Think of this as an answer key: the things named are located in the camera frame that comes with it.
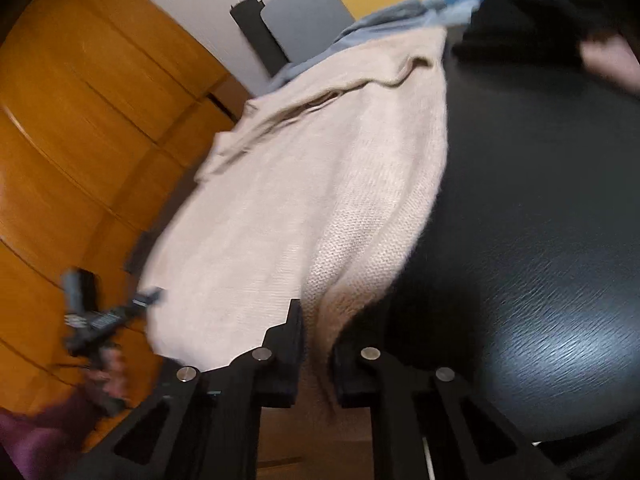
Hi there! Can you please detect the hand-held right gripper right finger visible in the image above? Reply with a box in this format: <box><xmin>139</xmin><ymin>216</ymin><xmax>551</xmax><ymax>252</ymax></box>
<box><xmin>332</xmin><ymin>342</ymin><xmax>566</xmax><ymax>480</ymax></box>

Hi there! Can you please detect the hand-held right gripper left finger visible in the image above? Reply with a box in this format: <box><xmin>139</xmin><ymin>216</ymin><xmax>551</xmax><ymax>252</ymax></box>
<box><xmin>65</xmin><ymin>299</ymin><xmax>306</xmax><ymax>480</ymax></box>

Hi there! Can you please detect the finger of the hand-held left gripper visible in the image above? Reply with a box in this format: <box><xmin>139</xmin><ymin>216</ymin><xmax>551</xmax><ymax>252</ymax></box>
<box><xmin>132</xmin><ymin>286</ymin><xmax>167</xmax><ymax>309</ymax></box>
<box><xmin>126</xmin><ymin>232</ymin><xmax>155</xmax><ymax>275</ymax></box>

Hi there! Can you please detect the beige knitted sweater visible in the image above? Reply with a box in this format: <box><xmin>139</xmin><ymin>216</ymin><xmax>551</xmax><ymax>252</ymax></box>
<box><xmin>135</xmin><ymin>25</ymin><xmax>448</xmax><ymax>411</ymax></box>

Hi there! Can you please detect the person's left forearm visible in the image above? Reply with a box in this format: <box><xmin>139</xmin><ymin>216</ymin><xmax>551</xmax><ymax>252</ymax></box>
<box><xmin>0</xmin><ymin>391</ymin><xmax>108</xmax><ymax>480</ymax></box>

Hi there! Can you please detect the person's left hand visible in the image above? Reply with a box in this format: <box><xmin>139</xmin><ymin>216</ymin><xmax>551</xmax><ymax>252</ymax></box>
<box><xmin>86</xmin><ymin>346</ymin><xmax>127</xmax><ymax>413</ymax></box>

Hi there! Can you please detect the wooden panelled wardrobe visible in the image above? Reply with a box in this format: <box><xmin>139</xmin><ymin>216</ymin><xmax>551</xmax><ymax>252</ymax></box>
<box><xmin>0</xmin><ymin>0</ymin><xmax>251</xmax><ymax>461</ymax></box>

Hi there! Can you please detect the black leather massage table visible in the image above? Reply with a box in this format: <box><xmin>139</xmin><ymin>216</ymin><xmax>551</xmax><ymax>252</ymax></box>
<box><xmin>300</xmin><ymin>25</ymin><xmax>640</xmax><ymax>480</ymax></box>

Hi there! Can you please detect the grey garment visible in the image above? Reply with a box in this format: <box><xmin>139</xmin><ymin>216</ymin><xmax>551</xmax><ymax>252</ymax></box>
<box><xmin>270</xmin><ymin>0</ymin><xmax>481</xmax><ymax>91</ymax></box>

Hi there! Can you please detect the black cloth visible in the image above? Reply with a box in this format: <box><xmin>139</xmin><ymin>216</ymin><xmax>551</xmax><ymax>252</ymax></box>
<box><xmin>452</xmin><ymin>0</ymin><xmax>626</xmax><ymax>66</ymax></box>

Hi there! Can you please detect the pink cloth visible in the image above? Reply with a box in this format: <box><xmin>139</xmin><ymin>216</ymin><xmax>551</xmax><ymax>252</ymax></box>
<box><xmin>580</xmin><ymin>35</ymin><xmax>640</xmax><ymax>93</ymax></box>

